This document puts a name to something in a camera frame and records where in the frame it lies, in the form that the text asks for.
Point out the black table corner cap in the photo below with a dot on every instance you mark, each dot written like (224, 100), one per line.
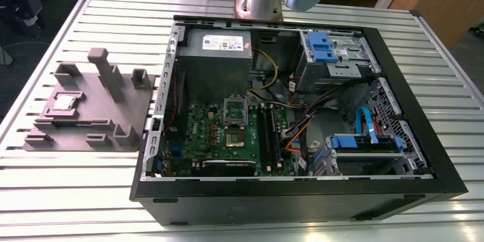
(414, 13)

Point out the grey plastic parts rack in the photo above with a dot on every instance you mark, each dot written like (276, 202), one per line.
(68, 142)

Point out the silver hard disk bay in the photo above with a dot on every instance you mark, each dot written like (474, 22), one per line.
(328, 165)

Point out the large blue drive bracket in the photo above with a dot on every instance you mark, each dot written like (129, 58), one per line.
(318, 40)

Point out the RAM stick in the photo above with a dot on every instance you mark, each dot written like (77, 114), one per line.
(74, 124)

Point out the hard disk blue carrier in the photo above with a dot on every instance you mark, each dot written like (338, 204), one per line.
(348, 141)

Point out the black graphics card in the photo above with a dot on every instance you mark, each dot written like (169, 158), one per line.
(226, 165)

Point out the blue board connector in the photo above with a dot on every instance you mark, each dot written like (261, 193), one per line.
(176, 151)

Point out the CPU socket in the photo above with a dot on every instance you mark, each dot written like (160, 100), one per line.
(236, 139)

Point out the black PC case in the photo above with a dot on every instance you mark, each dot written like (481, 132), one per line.
(264, 208)

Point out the silver drive cage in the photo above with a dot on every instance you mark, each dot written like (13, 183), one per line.
(340, 72)

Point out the small blue drive bracket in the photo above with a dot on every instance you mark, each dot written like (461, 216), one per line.
(325, 56)

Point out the blue VGA port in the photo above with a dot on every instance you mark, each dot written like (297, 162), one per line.
(157, 167)

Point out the grey power supply unit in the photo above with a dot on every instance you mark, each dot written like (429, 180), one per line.
(210, 69)

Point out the silver CPU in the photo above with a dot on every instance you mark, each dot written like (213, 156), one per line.
(62, 102)

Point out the green motherboard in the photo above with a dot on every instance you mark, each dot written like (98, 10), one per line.
(201, 117)

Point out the black RAM slot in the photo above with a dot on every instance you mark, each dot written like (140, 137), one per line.
(265, 137)
(261, 137)
(272, 137)
(276, 137)

